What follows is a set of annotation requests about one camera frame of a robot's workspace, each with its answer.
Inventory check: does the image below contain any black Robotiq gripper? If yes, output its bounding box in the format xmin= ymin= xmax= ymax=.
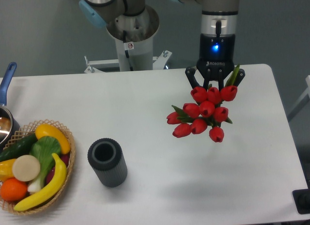
xmin=185 ymin=34 xmax=245 ymax=90

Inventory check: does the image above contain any red tulip bouquet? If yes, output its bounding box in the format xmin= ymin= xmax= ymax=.
xmin=166 ymin=64 xmax=240 ymax=143

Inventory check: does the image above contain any dark grey ribbed vase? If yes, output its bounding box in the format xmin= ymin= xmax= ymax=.
xmin=87 ymin=138 xmax=128 ymax=188

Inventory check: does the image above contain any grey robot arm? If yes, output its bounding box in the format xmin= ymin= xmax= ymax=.
xmin=79 ymin=0 xmax=245 ymax=88

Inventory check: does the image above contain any black device at table edge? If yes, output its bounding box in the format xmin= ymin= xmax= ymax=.
xmin=292 ymin=189 xmax=310 ymax=214

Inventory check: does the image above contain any purple red vegetable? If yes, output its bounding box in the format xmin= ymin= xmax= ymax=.
xmin=45 ymin=153 xmax=70 ymax=185

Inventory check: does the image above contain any green bok choy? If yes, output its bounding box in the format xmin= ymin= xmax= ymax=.
xmin=28 ymin=136 xmax=61 ymax=194

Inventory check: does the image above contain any woven wicker basket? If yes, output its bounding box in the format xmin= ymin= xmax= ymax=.
xmin=0 ymin=119 xmax=76 ymax=215

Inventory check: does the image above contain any yellow banana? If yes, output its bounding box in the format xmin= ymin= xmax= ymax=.
xmin=14 ymin=153 xmax=67 ymax=211

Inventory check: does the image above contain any green cucumber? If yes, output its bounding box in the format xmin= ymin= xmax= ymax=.
xmin=0 ymin=133 xmax=38 ymax=162

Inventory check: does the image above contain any beige round disc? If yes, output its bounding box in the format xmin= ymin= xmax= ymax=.
xmin=12 ymin=155 xmax=41 ymax=182

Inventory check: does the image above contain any yellow bell pepper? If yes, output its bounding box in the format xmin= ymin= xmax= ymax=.
xmin=0 ymin=159 xmax=16 ymax=182

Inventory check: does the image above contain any orange fruit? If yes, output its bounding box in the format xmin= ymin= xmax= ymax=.
xmin=0 ymin=178 xmax=28 ymax=202

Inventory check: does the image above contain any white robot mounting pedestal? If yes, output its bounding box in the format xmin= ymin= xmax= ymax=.
xmin=85 ymin=5 xmax=172 ymax=73

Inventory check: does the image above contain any white frame at right edge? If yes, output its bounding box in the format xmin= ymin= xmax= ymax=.
xmin=287 ymin=75 xmax=310 ymax=122

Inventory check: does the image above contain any blue handled saucepan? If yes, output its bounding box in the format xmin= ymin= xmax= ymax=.
xmin=0 ymin=62 xmax=20 ymax=152

